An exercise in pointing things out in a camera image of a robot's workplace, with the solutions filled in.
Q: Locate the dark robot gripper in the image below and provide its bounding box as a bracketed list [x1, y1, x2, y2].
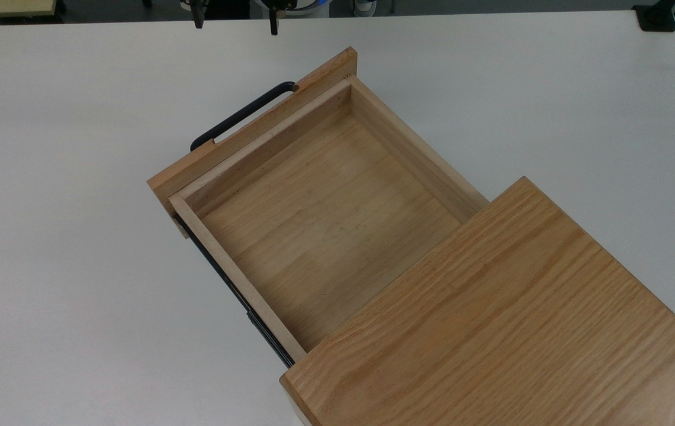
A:
[180, 0, 292, 36]

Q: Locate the oak drawer with black handle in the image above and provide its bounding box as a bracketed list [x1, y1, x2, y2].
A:
[147, 47, 490, 363]

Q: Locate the pale yellow table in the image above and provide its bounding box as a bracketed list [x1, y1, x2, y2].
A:
[0, 0, 57, 19]

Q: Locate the light oak wooden cabinet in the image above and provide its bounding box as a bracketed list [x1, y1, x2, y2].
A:
[279, 176, 675, 426]

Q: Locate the black pole with table clamp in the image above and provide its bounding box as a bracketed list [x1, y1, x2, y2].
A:
[632, 0, 675, 33]

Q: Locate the black metal drawer slide rail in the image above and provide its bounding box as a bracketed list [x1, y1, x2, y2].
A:
[172, 212, 298, 370]

